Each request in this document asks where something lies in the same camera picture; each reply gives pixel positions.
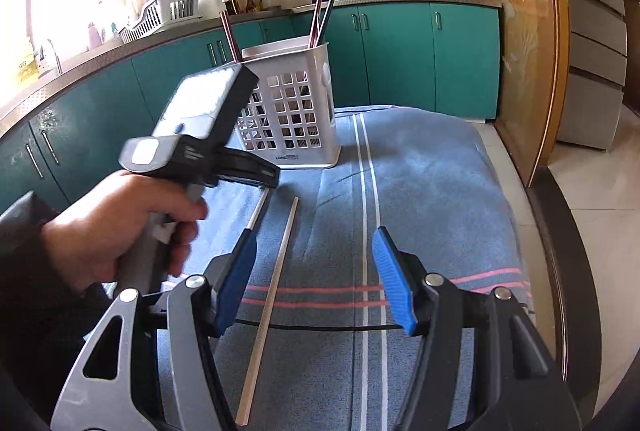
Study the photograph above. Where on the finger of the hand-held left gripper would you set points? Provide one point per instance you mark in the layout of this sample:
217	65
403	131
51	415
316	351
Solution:
255	173

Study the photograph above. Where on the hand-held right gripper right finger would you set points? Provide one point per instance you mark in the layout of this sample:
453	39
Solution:
395	281

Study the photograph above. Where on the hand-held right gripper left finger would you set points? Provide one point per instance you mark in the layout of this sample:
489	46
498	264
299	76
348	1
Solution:
237	281

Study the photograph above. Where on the pale beige chopstick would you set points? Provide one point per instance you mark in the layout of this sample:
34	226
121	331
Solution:
270	301

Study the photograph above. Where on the grey white chopstick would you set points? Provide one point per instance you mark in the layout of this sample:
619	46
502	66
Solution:
257	213

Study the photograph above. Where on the red chopstick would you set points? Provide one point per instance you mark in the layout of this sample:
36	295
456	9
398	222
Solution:
229	36

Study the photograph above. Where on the white plastic utensil basket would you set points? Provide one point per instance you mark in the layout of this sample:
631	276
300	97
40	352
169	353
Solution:
295	58

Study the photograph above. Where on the brown chopstick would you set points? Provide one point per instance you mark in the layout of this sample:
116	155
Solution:
318	8

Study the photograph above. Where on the black chopstick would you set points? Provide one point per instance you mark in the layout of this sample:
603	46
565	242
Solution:
334	1

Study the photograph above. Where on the person's left forearm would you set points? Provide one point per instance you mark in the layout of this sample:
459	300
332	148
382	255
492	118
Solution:
30	286

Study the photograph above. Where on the person's left hand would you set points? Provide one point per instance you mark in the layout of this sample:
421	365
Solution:
100	236

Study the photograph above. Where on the blue striped towel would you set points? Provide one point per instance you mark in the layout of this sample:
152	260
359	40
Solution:
440	191

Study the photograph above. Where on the white dish rack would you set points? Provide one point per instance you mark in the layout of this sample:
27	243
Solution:
160	13

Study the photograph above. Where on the purple bottle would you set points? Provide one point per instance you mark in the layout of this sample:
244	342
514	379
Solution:
95	40

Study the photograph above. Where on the metal faucet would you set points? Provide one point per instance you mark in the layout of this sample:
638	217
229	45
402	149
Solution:
52	53

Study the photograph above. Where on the yellow container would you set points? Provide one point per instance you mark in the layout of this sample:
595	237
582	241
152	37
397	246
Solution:
26	67

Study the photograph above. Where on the teal lower cabinets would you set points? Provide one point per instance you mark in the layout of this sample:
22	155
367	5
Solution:
400	56

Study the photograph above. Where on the wooden framed glass door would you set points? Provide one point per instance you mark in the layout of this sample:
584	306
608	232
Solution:
545	61

